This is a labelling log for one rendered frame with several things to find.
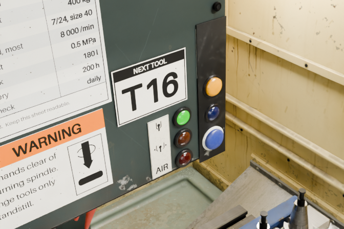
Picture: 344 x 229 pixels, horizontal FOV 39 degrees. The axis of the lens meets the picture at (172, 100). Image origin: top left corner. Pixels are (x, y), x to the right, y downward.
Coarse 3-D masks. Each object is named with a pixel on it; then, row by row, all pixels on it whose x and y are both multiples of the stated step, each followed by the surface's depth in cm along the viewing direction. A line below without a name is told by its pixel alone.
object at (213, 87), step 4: (212, 80) 60; (216, 80) 60; (220, 80) 61; (208, 84) 60; (212, 84) 60; (216, 84) 60; (220, 84) 61; (208, 88) 60; (212, 88) 60; (216, 88) 61; (220, 88) 61; (208, 92) 60; (212, 92) 60; (216, 92) 61; (212, 96) 61
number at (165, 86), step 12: (168, 72) 56; (180, 72) 57; (144, 84) 55; (156, 84) 56; (168, 84) 57; (180, 84) 58; (144, 96) 55; (156, 96) 56; (168, 96) 57; (180, 96) 59
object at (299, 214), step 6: (294, 204) 103; (306, 204) 102; (294, 210) 103; (300, 210) 102; (306, 210) 102; (294, 216) 103; (300, 216) 102; (306, 216) 103; (288, 222) 106; (294, 222) 104; (300, 222) 103; (306, 222) 104; (294, 228) 104; (300, 228) 104; (306, 228) 104
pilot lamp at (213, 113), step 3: (213, 108) 62; (216, 108) 63; (210, 111) 62; (213, 111) 62; (216, 111) 63; (219, 111) 63; (210, 114) 62; (213, 114) 62; (216, 114) 63; (210, 117) 62; (213, 117) 63; (216, 117) 63
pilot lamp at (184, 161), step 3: (186, 153) 63; (189, 153) 63; (183, 156) 62; (186, 156) 63; (189, 156) 63; (180, 159) 62; (183, 159) 63; (186, 159) 63; (189, 159) 63; (180, 162) 63; (183, 162) 63; (186, 162) 63; (183, 165) 63
